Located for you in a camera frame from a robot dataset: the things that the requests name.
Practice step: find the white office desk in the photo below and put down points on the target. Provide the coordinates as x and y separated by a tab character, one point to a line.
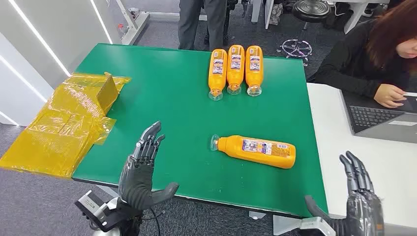
353	13
374	182

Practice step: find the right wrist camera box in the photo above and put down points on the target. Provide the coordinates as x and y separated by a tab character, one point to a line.
317	226

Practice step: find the white card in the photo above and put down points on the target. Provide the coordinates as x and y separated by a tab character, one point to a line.
411	94

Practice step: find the white metal frame leg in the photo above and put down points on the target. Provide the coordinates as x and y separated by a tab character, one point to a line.
135	24

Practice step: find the grey patterned bag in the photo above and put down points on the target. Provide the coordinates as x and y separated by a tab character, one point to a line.
276	14

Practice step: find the white table foot bracket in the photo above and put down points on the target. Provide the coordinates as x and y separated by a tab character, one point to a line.
257	215

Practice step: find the green table mat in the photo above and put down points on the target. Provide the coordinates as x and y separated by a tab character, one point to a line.
179	107

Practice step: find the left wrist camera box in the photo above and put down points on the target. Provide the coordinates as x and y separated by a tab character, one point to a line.
89	203

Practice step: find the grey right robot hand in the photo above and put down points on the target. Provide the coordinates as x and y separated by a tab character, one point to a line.
365	211

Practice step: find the seated person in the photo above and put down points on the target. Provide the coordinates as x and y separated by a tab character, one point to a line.
351	62

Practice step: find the standing person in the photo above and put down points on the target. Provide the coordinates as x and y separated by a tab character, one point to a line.
202	22

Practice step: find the chrome stool base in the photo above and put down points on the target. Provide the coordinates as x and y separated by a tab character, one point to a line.
296	49

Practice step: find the person's hand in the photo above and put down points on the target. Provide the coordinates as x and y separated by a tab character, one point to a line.
389	96

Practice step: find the orange bottle with clear cap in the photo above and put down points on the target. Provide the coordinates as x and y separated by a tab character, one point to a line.
217	70
254	66
235	66
257	151

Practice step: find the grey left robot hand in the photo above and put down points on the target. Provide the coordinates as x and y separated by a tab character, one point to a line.
135	182

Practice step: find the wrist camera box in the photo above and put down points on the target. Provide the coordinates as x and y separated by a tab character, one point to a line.
89	203
317	226

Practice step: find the grey laptop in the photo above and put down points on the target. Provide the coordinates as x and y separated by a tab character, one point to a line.
371	117

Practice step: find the yellow film wrapped cardboard box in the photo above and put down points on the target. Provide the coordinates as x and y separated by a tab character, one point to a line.
65	130

